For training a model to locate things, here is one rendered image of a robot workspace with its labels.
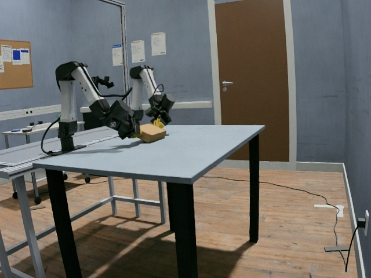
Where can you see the brown cardboard box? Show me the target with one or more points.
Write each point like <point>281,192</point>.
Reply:
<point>151,133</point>

